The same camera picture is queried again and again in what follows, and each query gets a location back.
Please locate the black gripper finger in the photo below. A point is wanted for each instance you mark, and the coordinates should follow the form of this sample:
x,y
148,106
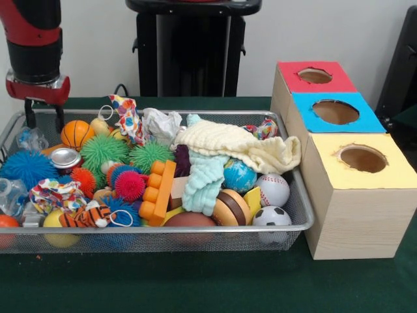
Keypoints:
x,y
59,120
30,119

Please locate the toy burger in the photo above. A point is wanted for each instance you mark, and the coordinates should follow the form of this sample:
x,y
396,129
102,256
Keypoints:
x,y
231,207

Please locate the wooden box with three holes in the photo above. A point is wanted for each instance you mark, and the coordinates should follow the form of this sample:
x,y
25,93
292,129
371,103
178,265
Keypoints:
x,y
358,221

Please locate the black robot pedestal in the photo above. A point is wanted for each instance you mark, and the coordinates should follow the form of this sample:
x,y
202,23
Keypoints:
x,y
146,58

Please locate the blue globe ball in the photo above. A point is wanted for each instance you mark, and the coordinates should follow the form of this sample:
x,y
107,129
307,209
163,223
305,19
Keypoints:
x,y
239,177

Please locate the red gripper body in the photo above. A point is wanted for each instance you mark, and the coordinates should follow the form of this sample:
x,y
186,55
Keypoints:
x,y
39,94

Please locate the orange plastic building block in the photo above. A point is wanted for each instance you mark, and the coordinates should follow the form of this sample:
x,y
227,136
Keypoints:
x,y
159,192

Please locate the crushed clear plastic bottle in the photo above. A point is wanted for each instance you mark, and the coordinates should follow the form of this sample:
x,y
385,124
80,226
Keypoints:
x,y
29,140

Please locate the silver mesh bin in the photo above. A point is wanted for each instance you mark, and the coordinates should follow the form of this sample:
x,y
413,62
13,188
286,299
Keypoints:
x,y
163,241

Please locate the mint green muslin cloth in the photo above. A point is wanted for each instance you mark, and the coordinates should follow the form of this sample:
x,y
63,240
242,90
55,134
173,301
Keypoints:
x,y
202,186

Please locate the white baseball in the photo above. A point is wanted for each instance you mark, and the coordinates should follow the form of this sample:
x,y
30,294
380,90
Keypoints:
x,y
273,190

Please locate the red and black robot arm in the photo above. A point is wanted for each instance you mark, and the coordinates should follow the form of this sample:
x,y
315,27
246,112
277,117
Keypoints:
x,y
32,49

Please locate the orange toy basketball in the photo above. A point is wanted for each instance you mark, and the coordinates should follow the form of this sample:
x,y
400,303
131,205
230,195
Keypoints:
x,y
76,134

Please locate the orange striped tiger plush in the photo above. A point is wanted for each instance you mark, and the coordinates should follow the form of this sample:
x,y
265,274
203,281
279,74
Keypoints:
x,y
85,216

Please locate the brown toy football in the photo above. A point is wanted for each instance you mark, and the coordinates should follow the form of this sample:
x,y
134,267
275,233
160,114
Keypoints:
x,y
190,220

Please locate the black and white soccer ball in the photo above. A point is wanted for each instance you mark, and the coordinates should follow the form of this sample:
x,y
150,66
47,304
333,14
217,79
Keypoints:
x,y
272,216

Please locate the cream muslin cloth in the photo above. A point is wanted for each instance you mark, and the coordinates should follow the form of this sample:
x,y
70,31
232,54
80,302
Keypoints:
x,y
241,143

